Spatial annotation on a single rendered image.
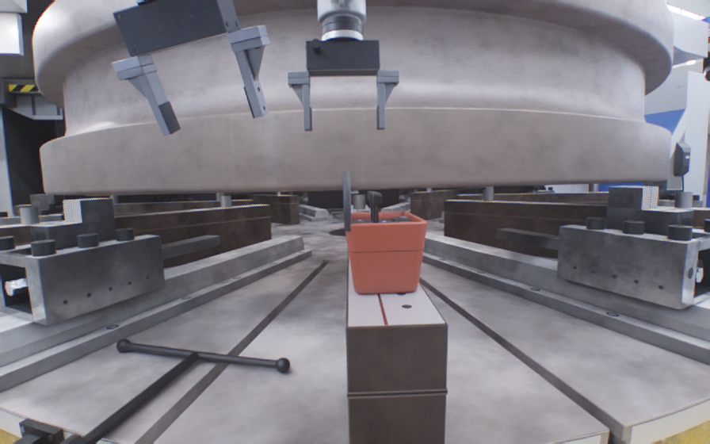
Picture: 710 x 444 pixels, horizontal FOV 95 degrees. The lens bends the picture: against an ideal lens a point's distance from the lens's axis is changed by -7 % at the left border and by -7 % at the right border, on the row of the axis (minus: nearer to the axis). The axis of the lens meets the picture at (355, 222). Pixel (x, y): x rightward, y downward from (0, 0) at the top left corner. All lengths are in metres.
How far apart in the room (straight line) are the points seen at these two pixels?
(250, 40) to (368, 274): 0.38
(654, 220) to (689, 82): 5.74
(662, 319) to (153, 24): 1.59
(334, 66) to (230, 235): 2.29
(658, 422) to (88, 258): 1.70
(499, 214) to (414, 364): 2.37
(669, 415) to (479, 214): 2.01
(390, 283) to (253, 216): 2.38
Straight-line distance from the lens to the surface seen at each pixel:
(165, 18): 0.50
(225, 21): 0.47
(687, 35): 5.41
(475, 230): 2.91
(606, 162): 1.74
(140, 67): 0.53
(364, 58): 0.67
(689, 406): 1.25
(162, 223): 2.65
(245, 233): 2.89
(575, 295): 1.73
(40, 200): 3.60
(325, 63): 0.67
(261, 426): 0.96
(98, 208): 1.59
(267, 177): 1.24
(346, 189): 0.56
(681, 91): 7.19
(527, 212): 2.75
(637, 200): 1.60
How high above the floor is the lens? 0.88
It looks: 7 degrees down
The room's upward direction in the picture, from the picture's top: 1 degrees counter-clockwise
